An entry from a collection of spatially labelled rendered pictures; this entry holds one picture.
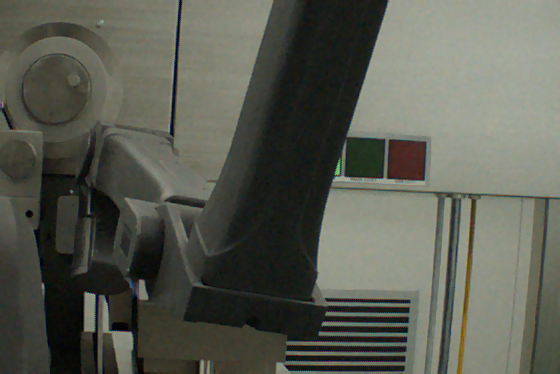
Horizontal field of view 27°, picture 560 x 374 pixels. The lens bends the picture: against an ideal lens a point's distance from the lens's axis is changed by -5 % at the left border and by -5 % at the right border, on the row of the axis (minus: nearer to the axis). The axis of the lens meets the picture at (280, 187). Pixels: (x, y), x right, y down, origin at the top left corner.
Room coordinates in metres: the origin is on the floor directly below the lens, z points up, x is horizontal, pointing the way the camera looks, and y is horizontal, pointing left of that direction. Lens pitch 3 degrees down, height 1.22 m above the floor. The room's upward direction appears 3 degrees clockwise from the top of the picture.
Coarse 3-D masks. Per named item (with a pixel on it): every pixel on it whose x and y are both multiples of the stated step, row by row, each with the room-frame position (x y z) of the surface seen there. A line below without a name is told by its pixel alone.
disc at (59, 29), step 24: (48, 24) 1.25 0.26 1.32; (72, 24) 1.26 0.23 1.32; (24, 48) 1.25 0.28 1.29; (96, 48) 1.26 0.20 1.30; (0, 72) 1.24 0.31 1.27; (120, 72) 1.26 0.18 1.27; (0, 96) 1.24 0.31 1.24; (120, 96) 1.26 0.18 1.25; (0, 120) 1.24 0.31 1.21; (72, 120) 1.26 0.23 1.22; (48, 144) 1.25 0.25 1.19; (72, 144) 1.26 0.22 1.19
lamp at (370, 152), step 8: (352, 144) 1.64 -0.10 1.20; (360, 144) 1.64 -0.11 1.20; (368, 144) 1.64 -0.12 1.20; (376, 144) 1.64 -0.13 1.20; (352, 152) 1.64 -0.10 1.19; (360, 152) 1.64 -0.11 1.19; (368, 152) 1.64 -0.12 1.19; (376, 152) 1.64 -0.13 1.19; (352, 160) 1.64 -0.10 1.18; (360, 160) 1.64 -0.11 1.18; (368, 160) 1.64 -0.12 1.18; (376, 160) 1.65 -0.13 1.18; (352, 168) 1.64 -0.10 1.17; (360, 168) 1.64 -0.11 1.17; (368, 168) 1.64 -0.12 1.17; (376, 168) 1.64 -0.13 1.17
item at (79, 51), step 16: (32, 48) 1.24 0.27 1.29; (48, 48) 1.25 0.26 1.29; (64, 48) 1.25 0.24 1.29; (80, 48) 1.25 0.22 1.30; (16, 64) 1.24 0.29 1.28; (32, 64) 1.24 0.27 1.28; (96, 64) 1.26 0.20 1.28; (16, 80) 1.24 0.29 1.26; (96, 80) 1.26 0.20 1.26; (16, 96) 1.24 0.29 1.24; (96, 96) 1.26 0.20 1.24; (16, 112) 1.24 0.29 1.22; (96, 112) 1.26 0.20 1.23; (32, 128) 1.24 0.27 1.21; (48, 128) 1.25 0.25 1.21; (64, 128) 1.25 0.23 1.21; (80, 128) 1.25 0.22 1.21
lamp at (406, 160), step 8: (392, 144) 1.65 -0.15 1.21; (400, 144) 1.65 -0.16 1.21; (408, 144) 1.65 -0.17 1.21; (416, 144) 1.65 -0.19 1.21; (424, 144) 1.66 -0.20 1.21; (392, 152) 1.65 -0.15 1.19; (400, 152) 1.65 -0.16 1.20; (408, 152) 1.65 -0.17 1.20; (416, 152) 1.65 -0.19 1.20; (424, 152) 1.66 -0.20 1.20; (392, 160) 1.65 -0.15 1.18; (400, 160) 1.65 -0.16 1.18; (408, 160) 1.65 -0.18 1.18; (416, 160) 1.65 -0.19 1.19; (392, 168) 1.65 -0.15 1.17; (400, 168) 1.65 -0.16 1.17; (408, 168) 1.65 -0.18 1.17; (416, 168) 1.65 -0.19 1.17; (392, 176) 1.65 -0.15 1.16; (400, 176) 1.65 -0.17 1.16; (408, 176) 1.65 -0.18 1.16; (416, 176) 1.65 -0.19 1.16
